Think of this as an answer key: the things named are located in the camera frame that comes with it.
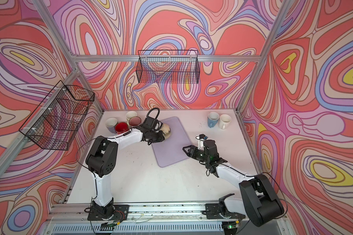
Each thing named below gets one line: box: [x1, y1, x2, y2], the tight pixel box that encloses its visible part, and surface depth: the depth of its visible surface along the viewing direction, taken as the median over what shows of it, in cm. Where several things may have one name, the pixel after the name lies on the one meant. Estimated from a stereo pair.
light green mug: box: [125, 110, 138, 123], surface depth 108 cm
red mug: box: [114, 121, 130, 135], surface depth 103 cm
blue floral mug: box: [207, 111, 220, 128], surface depth 104 cm
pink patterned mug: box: [128, 116, 142, 128], surface depth 101 cm
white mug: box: [218, 114, 232, 131], surface depth 104 cm
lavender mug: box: [105, 117, 118, 134], surface depth 104 cm
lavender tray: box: [151, 116, 192, 168], surface depth 100 cm
